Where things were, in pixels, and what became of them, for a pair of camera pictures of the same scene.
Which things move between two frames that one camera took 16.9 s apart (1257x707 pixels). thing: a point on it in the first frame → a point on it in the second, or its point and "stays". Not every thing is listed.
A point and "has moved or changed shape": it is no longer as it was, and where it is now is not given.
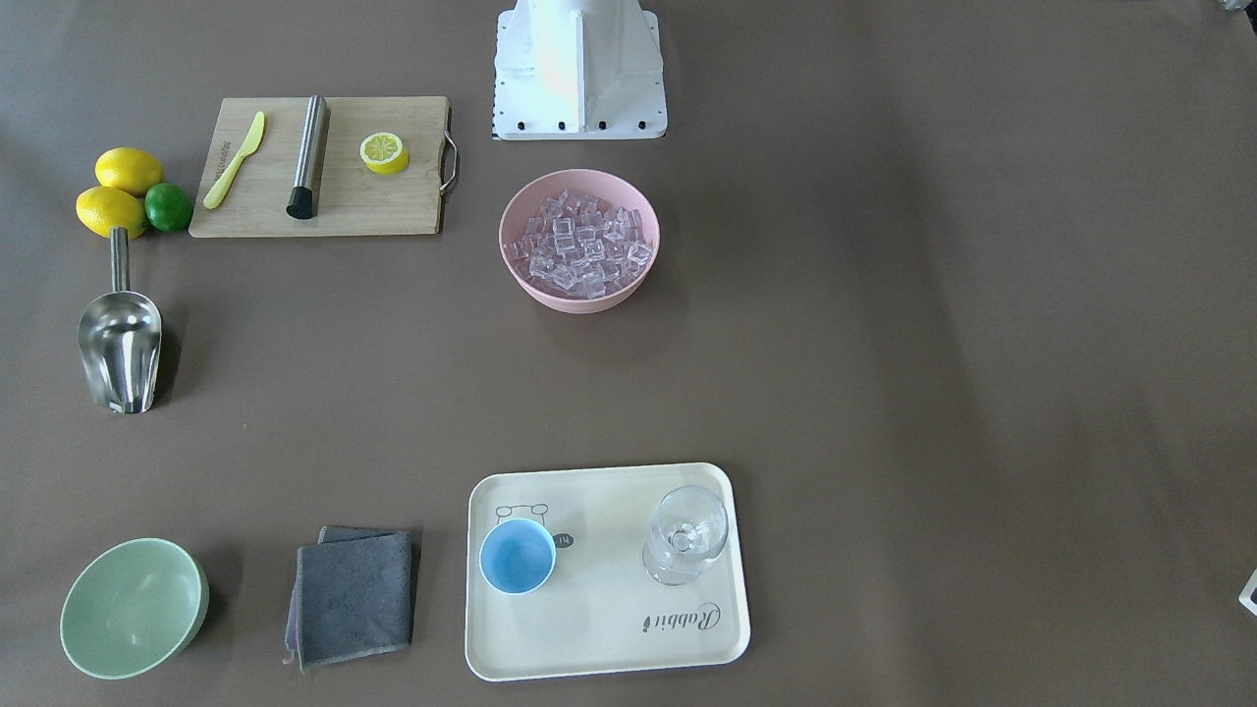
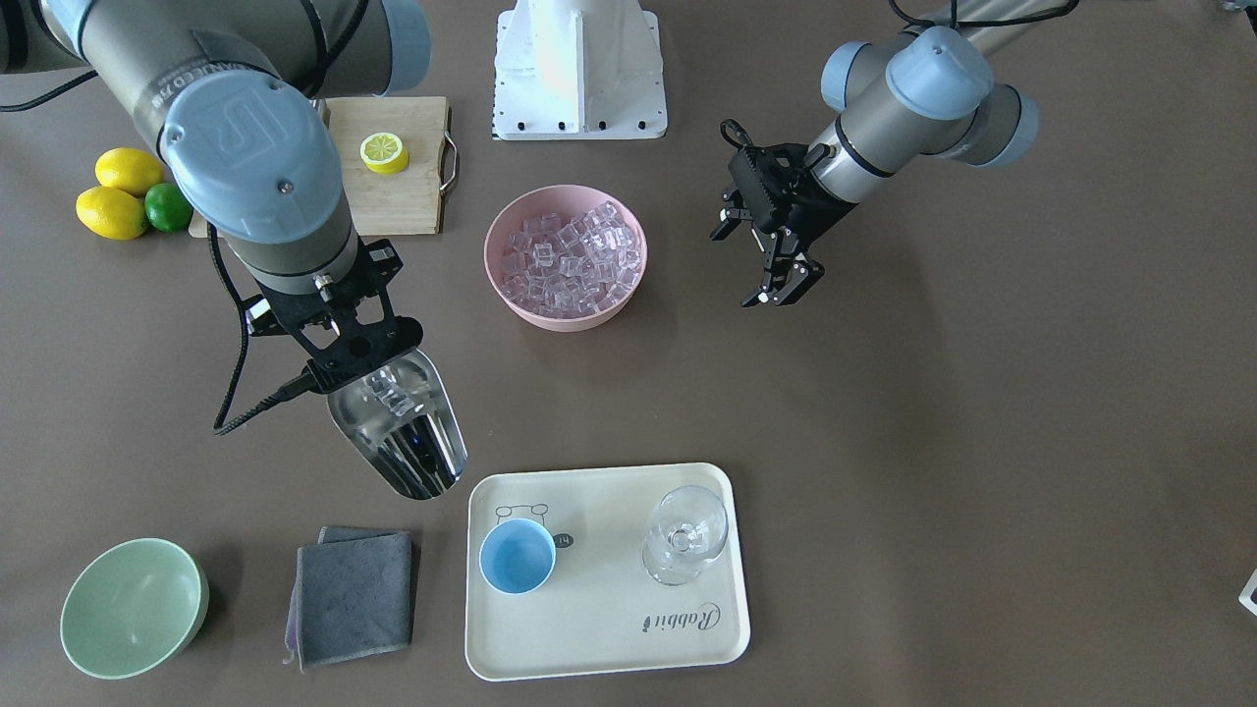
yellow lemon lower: (100, 208) stays
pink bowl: (579, 242) has moved or changed shape
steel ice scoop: (120, 336) → (403, 420)
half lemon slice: (384, 153) stays
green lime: (168, 206) stays
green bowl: (131, 606) stays
